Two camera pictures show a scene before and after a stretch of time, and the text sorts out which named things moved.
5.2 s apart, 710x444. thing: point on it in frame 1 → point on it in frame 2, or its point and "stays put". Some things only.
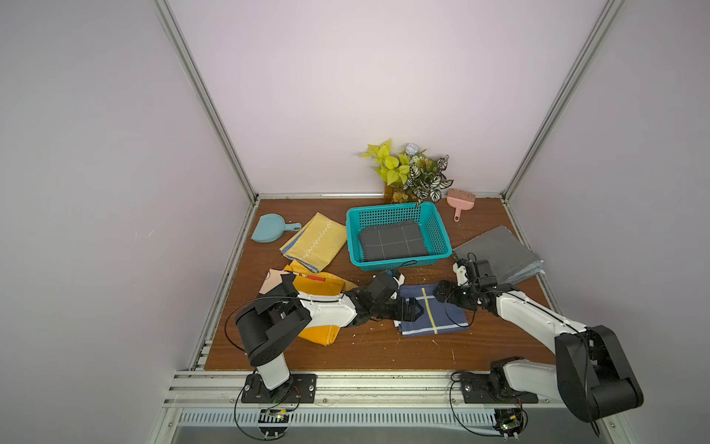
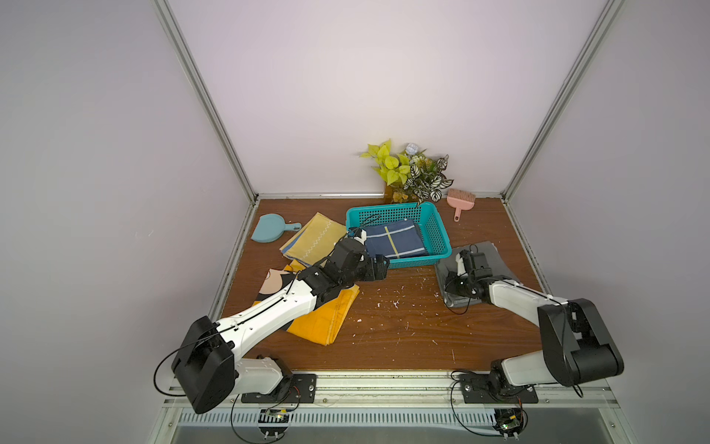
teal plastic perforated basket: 397,236 stays put
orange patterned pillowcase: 310,282 stays put
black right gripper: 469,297 → 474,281
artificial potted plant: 409,177 stays put
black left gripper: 410,314 → 379,271
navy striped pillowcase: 438,316 → 396,240
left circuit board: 273,422 stays put
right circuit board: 509,422 stays put
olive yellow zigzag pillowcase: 316,242 stays put
